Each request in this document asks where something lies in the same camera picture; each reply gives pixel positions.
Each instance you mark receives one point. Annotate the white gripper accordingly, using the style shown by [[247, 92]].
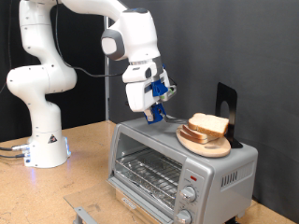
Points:
[[137, 96]]

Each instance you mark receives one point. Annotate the metal spatula with blue block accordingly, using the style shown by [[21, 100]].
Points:
[[158, 115]]

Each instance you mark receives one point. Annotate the silver oven knob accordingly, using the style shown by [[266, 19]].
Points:
[[188, 194], [183, 217]]

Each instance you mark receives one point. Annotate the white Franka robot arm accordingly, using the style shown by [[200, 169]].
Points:
[[40, 130]]

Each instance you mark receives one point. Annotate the silver toaster oven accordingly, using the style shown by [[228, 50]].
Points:
[[218, 186]]

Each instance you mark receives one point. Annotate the round wooden board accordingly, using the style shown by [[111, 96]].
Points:
[[205, 150]]

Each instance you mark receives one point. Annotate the black metal bookend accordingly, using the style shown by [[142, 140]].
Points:
[[232, 96]]

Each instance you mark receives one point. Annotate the grey fabric backdrop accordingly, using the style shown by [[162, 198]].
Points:
[[233, 37]]

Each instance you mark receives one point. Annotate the black fabric backdrop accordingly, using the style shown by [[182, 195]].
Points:
[[6, 124]]

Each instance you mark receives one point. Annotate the white wrist camera blue mount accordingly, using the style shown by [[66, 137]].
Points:
[[159, 87]]

